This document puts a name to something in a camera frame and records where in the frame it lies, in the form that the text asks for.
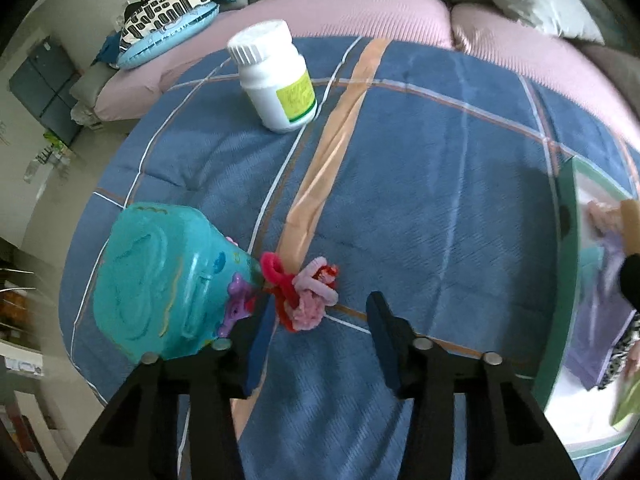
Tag green tissue pack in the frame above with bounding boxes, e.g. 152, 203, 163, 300
611, 375, 640, 428

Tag blue plaid blanket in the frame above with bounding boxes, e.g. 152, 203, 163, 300
59, 36, 640, 480

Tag pink sofa seat cover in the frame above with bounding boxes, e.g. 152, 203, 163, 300
94, 0, 451, 122
450, 2, 640, 141

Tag pink floral scrunchie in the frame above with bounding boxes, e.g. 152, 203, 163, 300
586, 199, 626, 238

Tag white tray with green rim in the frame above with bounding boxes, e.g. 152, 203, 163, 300
530, 156, 640, 458

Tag blue crumpled cloth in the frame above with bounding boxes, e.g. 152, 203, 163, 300
97, 32, 126, 63

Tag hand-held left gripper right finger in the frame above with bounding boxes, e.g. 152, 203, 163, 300
365, 291, 583, 480

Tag small items on floor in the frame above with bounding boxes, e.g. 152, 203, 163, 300
22, 130, 76, 183

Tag white pill bottle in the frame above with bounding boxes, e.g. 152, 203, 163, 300
227, 20, 317, 133

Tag purple wipes packet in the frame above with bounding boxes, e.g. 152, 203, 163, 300
570, 240, 636, 391

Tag teal plastic toy case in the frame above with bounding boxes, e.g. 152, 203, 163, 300
92, 202, 266, 363

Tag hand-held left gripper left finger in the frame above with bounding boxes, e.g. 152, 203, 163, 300
62, 302, 281, 480

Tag white plastic bag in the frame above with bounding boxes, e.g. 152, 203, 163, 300
70, 100, 98, 126

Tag black white patterned blue pillow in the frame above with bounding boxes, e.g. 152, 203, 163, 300
116, 0, 220, 70

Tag dark shelf unit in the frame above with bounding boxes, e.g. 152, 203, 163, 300
0, 250, 56, 461

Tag pink and red pipe cleaners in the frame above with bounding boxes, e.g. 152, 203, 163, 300
260, 252, 340, 333

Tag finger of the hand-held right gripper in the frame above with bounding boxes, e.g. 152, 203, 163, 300
617, 252, 640, 311

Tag blue grey cabinet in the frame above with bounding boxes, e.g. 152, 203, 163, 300
9, 35, 83, 146

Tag leopard print scrunchie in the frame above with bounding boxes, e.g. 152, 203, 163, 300
597, 310, 640, 391

